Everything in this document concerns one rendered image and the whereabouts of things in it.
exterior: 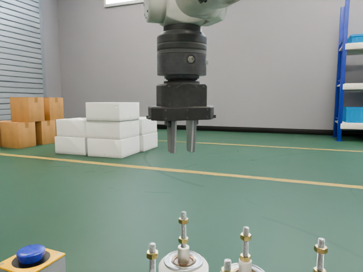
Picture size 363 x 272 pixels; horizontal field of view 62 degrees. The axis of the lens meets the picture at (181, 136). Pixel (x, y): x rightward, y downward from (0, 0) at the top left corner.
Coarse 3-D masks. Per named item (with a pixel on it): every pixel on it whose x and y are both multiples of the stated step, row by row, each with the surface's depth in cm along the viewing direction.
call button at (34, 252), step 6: (30, 246) 47; (36, 246) 47; (42, 246) 47; (18, 252) 45; (24, 252) 45; (30, 252) 45; (36, 252) 45; (42, 252) 46; (18, 258) 45; (24, 258) 44; (30, 258) 45; (36, 258) 45
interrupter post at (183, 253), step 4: (180, 244) 58; (180, 248) 57; (184, 248) 57; (188, 248) 57; (180, 252) 57; (184, 252) 56; (188, 252) 57; (180, 256) 57; (184, 256) 57; (188, 256) 57; (180, 260) 57; (184, 260) 57; (188, 260) 57
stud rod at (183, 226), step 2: (182, 212) 56; (184, 212) 56; (182, 214) 56; (184, 214) 56; (182, 216) 56; (184, 216) 56; (182, 218) 56; (184, 218) 56; (182, 226) 57; (184, 226) 56; (182, 228) 57; (184, 228) 57; (182, 230) 57; (184, 230) 57; (182, 232) 57; (184, 232) 57; (182, 234) 57; (184, 234) 57; (182, 236) 57; (184, 236) 57; (182, 238) 57; (184, 238) 57; (182, 244) 57; (184, 244) 57; (182, 246) 57; (184, 246) 57
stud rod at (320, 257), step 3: (321, 237) 47; (318, 240) 47; (321, 240) 47; (324, 240) 47; (318, 243) 47; (321, 243) 47; (324, 243) 47; (318, 246) 47; (321, 246) 47; (324, 246) 47; (318, 255) 47; (321, 255) 47; (318, 258) 47; (321, 258) 47; (318, 261) 47; (321, 261) 47; (318, 264) 47; (321, 264) 47; (318, 267) 47; (321, 267) 47; (321, 270) 47
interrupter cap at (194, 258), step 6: (174, 252) 61; (192, 252) 61; (168, 258) 58; (174, 258) 59; (192, 258) 59; (198, 258) 58; (168, 264) 56; (174, 264) 56; (180, 264) 57; (186, 264) 57; (192, 264) 56; (198, 264) 56; (174, 270) 54; (180, 270) 54; (186, 270) 54; (192, 270) 54
